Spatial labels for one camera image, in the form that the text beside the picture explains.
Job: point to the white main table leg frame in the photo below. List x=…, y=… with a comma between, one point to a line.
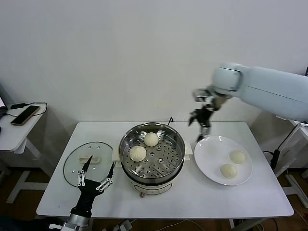
x=231, y=223

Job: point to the white power strip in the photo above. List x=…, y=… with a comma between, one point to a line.
x=125, y=226

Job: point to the white electric cooker base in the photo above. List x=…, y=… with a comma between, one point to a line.
x=154, y=186

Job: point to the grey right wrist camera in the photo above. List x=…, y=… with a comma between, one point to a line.
x=202, y=95

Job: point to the white side table with phone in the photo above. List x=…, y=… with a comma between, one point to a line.
x=14, y=138

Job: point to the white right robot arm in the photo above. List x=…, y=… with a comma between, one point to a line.
x=264, y=89

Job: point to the white side table with laptop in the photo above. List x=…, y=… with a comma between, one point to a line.
x=296, y=185

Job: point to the perforated steel steamer basket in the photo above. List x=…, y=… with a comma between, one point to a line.
x=168, y=158

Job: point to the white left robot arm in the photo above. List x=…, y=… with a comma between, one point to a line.
x=75, y=223

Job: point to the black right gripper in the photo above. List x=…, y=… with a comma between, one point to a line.
x=204, y=116

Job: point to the silver open laptop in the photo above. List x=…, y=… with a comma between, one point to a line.
x=2, y=102

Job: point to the white round plate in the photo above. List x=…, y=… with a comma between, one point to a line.
x=209, y=163

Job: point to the black smartphone with gold edge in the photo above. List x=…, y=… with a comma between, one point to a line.
x=25, y=115

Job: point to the white steamed baozi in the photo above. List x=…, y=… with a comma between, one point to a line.
x=137, y=153
x=238, y=157
x=151, y=139
x=229, y=170

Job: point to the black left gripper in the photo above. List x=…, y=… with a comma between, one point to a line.
x=86, y=195

